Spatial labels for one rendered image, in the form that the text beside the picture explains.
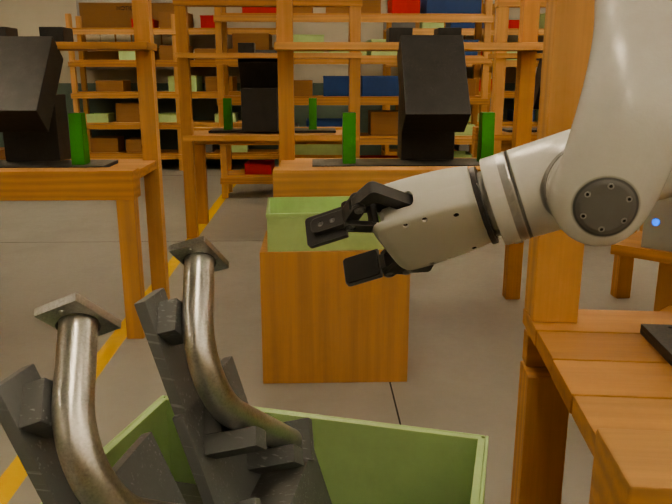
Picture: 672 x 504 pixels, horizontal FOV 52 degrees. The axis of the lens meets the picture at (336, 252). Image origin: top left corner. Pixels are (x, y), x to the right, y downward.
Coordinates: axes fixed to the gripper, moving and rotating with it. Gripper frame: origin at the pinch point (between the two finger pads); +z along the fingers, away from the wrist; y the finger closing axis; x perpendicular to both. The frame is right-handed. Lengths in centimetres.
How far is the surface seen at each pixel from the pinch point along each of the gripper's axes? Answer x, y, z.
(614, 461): 17.7, -38.5, -19.1
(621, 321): -17, -86, -28
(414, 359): -87, -259, 60
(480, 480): 20.8, -17.2, -6.3
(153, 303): 3.8, 7.2, 16.5
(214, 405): 13.1, 1.5, 13.5
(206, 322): 6.4, 5.2, 11.9
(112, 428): -52, -161, 162
